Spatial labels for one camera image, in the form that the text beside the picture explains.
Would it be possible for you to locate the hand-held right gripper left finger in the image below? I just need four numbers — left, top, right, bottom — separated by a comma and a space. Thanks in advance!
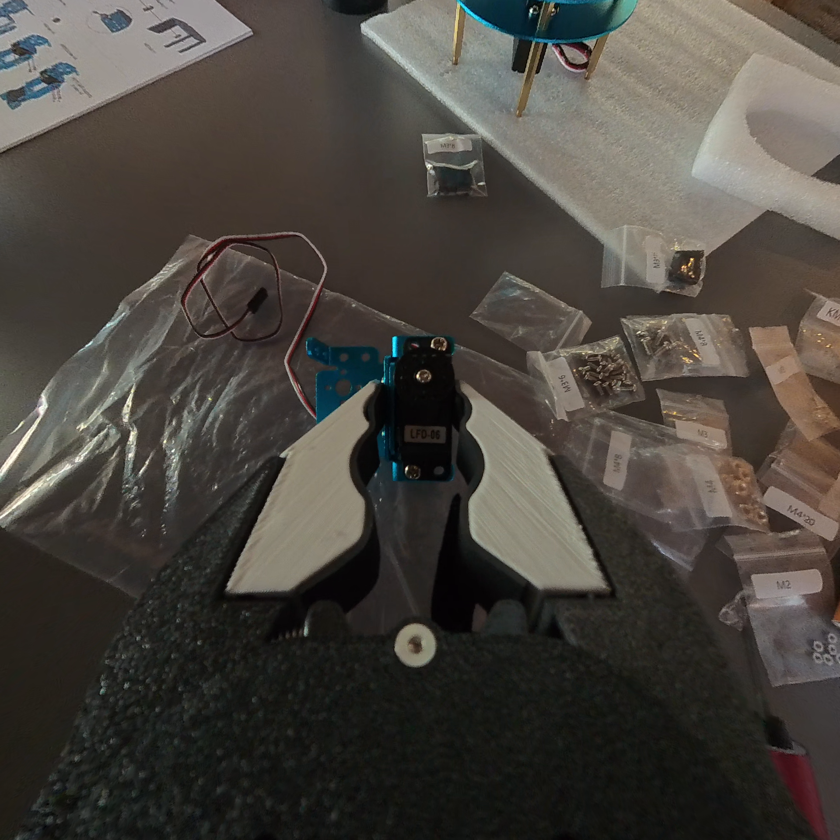
223, 381, 386, 599

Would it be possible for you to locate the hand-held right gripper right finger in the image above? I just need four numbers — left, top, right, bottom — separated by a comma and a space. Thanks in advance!
459, 382, 615, 598

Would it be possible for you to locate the blue perforated metal bracket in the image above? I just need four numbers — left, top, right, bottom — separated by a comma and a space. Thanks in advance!
305, 336, 387, 426

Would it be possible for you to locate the small red tool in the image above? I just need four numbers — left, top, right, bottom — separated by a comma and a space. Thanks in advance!
763, 714, 833, 840

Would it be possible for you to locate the blue acrylic round robot base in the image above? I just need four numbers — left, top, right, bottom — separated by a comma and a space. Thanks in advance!
455, 0, 629, 78

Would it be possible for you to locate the pile of clear screw bags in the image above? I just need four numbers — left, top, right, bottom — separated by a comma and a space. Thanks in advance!
468, 224, 840, 690

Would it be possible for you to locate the large clear plastic bag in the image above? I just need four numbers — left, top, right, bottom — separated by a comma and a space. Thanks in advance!
0, 231, 572, 599

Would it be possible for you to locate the zip bag with black parts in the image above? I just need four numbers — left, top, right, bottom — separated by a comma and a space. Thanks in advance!
423, 134, 491, 200

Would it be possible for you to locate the white foam sheet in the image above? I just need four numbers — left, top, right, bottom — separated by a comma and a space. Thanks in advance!
360, 0, 840, 249

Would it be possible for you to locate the white foam block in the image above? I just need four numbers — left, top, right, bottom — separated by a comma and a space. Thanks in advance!
691, 52, 840, 225

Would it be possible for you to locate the white instruction manual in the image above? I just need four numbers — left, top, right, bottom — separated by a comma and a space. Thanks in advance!
0, 0, 255, 155

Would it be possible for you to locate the red white black servo cable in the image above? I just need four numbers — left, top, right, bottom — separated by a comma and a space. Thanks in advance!
180, 231, 330, 421

